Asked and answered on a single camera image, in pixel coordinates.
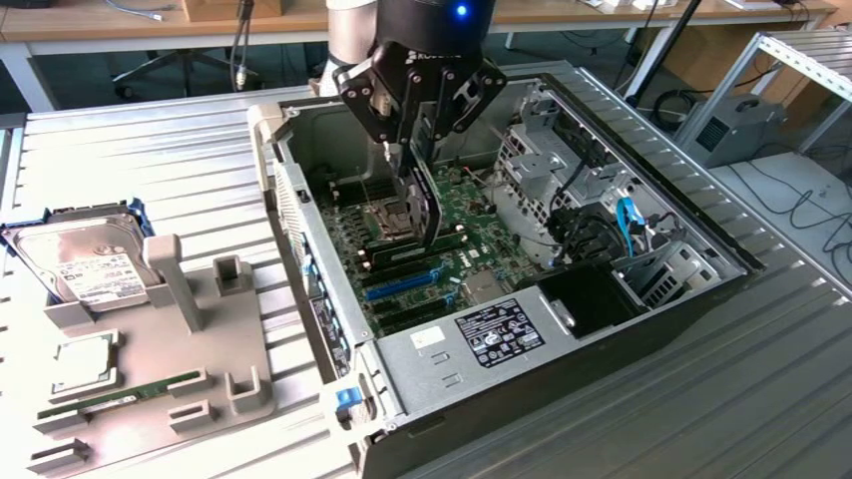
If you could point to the blue case latch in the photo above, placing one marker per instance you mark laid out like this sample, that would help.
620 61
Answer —
347 397

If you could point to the silver drive cage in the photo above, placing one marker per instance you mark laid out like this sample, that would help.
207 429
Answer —
601 182

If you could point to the metal CPU socket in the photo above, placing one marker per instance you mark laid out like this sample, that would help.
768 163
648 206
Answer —
380 219

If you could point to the green RAM stick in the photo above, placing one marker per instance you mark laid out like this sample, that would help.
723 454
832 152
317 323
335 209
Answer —
113 399

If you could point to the black graphics card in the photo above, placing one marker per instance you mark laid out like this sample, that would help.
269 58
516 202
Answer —
425 209

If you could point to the grey parts rack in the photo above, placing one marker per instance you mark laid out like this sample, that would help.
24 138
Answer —
153 379

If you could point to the silver chipset heat sink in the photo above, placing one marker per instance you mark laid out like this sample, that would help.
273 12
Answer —
487 289

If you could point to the black office chair base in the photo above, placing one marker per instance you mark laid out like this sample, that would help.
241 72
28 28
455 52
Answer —
189 57

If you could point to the silver hard disk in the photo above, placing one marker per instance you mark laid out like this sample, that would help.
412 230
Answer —
73 259

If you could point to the dark RAM stick with label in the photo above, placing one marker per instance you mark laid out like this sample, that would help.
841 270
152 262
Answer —
399 257

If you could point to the wooden desk white frame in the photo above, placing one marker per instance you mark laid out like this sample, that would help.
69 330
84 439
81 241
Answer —
732 16
67 22

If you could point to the open black PC case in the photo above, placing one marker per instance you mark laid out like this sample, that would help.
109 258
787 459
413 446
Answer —
665 359

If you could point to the green motherboard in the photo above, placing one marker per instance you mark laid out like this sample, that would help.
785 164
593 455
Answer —
496 239

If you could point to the black expansion slot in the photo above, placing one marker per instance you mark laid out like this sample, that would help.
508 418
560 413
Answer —
405 307

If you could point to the hard disk drive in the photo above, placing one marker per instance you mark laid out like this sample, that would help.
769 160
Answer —
137 209

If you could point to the brown cardboard box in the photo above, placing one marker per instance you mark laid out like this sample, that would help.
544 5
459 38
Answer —
220 10

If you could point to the grey cabinet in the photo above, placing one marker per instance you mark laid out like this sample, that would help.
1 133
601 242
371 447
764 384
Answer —
739 135

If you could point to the silver power supply unit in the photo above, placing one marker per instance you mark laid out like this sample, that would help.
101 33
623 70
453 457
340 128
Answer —
425 369

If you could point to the silver CPU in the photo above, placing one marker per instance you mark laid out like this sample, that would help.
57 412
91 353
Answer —
83 364

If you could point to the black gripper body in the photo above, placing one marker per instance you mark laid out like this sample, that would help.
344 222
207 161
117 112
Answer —
432 30

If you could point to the aluminium frame rack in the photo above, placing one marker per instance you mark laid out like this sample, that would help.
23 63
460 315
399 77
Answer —
815 57

